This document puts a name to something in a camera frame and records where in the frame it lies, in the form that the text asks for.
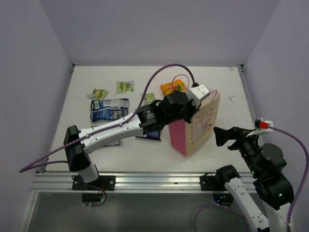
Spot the green Himalaya candy packet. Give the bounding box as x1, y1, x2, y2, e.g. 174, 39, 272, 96
116, 81, 135, 93

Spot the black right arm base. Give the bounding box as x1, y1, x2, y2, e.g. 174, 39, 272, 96
199, 173, 226, 191

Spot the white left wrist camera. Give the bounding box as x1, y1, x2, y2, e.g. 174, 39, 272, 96
186, 84, 210, 108

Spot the aluminium table edge rail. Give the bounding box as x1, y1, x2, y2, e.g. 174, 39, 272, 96
237, 65, 256, 126

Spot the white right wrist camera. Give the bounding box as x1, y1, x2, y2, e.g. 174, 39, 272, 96
246, 117, 273, 137

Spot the aluminium front mounting rail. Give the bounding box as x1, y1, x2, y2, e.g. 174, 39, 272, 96
31, 172, 264, 193

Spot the large blue chips bag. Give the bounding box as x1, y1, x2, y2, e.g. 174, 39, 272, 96
90, 98, 129, 126

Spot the orange mango gummy bag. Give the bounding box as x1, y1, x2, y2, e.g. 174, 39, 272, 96
160, 79, 187, 96

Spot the cream pink paper cake bag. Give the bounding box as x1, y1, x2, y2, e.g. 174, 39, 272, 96
169, 89, 221, 157

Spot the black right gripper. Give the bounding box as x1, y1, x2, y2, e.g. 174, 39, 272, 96
213, 125, 262, 175

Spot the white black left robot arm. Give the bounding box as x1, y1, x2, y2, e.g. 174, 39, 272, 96
64, 89, 203, 190

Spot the crumpled green candy packet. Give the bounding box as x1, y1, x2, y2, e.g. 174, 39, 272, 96
87, 88, 108, 101

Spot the purple Fox's candy bag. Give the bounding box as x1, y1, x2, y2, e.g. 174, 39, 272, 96
104, 140, 121, 147

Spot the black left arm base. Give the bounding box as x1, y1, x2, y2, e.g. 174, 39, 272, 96
71, 175, 116, 191

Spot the green candy packet back side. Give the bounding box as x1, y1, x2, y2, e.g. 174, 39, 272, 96
143, 92, 156, 105

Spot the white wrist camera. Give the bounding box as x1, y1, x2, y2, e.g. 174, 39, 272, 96
186, 84, 210, 108
246, 117, 273, 137

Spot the small blue snack packet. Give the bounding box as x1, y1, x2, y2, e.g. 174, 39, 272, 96
136, 130, 161, 141

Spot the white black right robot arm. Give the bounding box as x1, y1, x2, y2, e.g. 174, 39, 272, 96
213, 121, 295, 232

